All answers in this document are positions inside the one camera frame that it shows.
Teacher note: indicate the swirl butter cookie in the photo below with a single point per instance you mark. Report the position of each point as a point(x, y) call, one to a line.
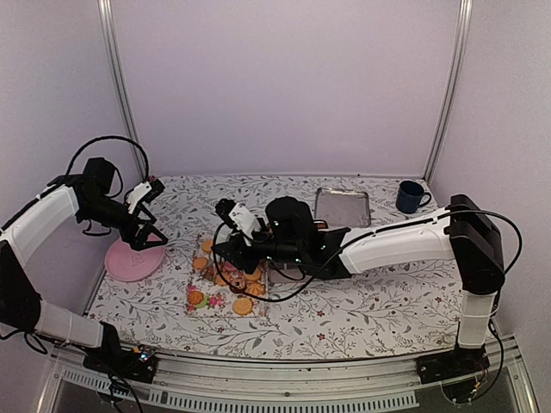
point(195, 297)

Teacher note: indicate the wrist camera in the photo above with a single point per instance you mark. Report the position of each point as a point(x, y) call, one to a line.
point(237, 216)
point(144, 192)

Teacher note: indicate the pink tin with white dividers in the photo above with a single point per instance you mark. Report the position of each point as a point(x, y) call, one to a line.
point(280, 272)

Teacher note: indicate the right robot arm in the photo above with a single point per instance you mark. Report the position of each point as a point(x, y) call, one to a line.
point(460, 232)

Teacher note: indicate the yellow dotted round biscuit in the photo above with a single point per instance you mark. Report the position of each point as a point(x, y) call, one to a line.
point(243, 306)

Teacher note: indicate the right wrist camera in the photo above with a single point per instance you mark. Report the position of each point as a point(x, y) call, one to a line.
point(237, 216)

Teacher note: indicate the floral rectangular tray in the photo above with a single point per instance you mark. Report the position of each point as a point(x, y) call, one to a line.
point(221, 299)

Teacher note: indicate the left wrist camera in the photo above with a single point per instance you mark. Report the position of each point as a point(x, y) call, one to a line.
point(144, 192)

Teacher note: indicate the dark blue mug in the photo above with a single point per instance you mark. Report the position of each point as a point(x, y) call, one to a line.
point(411, 196)

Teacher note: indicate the green sandwich cookie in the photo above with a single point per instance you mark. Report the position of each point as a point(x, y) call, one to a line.
point(202, 304)

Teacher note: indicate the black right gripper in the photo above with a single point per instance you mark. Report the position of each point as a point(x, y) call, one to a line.
point(236, 253)

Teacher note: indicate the pink round plate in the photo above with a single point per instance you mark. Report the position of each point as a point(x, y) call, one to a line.
point(127, 265)

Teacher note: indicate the clear tin lid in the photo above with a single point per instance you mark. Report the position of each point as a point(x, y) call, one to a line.
point(340, 207)

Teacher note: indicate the chocolate sprinkle donut cookie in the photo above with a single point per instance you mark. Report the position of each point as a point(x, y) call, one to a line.
point(238, 284)

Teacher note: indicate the aluminium front rail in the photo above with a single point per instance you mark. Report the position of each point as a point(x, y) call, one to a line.
point(207, 383)

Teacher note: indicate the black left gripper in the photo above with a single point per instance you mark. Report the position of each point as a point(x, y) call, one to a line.
point(138, 240)

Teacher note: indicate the floral patterned tablecloth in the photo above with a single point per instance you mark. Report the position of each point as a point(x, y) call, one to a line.
point(402, 309)

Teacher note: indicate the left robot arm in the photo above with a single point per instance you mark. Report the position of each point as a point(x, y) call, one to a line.
point(83, 197)

